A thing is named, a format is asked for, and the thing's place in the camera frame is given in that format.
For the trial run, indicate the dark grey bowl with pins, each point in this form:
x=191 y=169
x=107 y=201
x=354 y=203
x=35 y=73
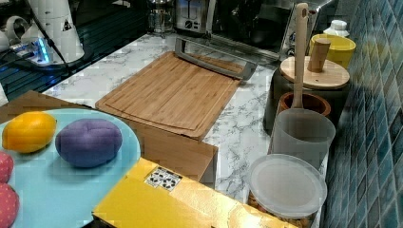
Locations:
x=258 y=32

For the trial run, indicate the bamboo cutting board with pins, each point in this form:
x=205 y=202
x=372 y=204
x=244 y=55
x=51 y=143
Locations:
x=172 y=94

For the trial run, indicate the wooden spoon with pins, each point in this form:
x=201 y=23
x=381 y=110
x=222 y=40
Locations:
x=300 y=48

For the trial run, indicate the light blue plate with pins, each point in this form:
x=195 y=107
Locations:
x=54 y=194

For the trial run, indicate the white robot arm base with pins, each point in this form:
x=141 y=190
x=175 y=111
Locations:
x=51 y=38

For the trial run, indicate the glass french press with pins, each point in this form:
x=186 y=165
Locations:
x=160 y=16

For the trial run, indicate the jar with translucent lid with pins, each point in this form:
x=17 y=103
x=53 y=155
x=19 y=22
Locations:
x=286 y=187

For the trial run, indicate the silver toaster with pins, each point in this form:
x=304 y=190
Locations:
x=191 y=15

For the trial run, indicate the brown wooden utensil cup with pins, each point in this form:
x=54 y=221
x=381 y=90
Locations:
x=310 y=101

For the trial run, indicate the black canister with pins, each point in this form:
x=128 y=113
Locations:
x=279 y=85

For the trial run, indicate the wooden lid with knob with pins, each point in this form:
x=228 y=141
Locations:
x=315 y=71

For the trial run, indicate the white bottle cap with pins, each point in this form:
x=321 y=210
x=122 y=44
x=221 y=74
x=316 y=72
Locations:
x=338 y=28

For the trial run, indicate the yellow toy lemon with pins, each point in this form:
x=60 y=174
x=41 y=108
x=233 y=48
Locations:
x=29 y=132

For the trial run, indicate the purple plush toy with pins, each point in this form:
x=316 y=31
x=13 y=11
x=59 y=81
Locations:
x=89 y=143

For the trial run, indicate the silver toaster oven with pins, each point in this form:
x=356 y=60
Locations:
x=222 y=30

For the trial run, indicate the frosted grey plastic cup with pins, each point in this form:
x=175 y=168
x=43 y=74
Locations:
x=304 y=134

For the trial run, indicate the red dotted plush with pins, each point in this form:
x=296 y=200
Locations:
x=6 y=166
x=9 y=205

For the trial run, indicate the yellow cup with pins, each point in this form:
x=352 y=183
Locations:
x=340 y=51

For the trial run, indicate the red dotted plush lower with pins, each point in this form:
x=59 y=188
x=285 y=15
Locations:
x=9 y=205

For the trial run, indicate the red dotted plush upper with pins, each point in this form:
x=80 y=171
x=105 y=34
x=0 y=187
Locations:
x=6 y=166

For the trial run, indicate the open oven door with handle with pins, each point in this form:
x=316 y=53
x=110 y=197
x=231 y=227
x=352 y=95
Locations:
x=231 y=63

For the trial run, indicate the yellow cardboard box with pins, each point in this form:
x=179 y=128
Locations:
x=151 y=196

